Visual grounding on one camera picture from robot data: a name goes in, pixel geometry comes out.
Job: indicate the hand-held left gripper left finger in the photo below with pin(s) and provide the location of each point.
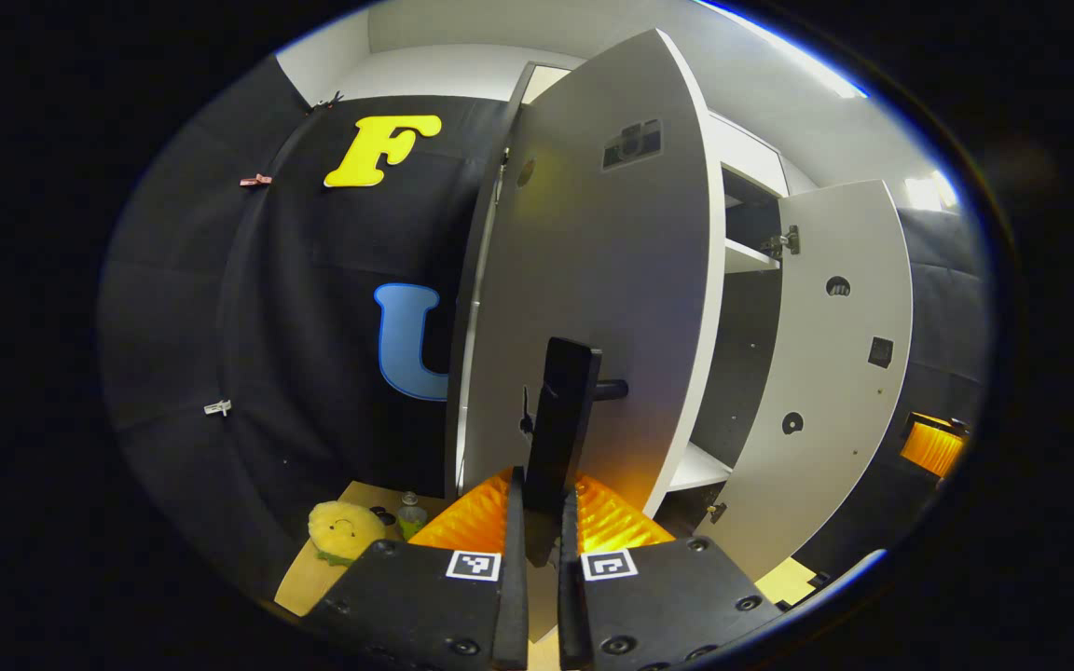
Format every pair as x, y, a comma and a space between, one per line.
514, 578

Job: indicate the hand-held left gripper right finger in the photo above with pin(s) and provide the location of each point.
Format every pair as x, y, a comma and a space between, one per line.
571, 596

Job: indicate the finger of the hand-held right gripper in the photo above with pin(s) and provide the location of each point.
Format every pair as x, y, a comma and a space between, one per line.
930, 449

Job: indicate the beige cabinet door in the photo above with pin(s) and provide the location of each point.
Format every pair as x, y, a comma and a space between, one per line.
835, 373
593, 280

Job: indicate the beige double-door shoe cabinet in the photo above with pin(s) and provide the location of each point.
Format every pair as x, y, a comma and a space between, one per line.
742, 354

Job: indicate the small green bottle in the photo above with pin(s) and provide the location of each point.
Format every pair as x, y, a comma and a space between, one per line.
411, 517

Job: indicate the yellow plush toy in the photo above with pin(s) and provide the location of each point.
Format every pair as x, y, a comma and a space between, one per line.
343, 529

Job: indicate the small ceiling light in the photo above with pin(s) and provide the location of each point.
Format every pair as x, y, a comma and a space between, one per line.
929, 193

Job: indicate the black backdrop cloth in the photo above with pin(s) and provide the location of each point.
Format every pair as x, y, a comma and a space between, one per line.
313, 326

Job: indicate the white clip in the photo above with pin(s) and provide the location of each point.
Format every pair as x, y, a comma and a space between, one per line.
217, 407

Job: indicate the black binder clip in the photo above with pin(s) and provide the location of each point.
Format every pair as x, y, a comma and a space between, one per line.
329, 101

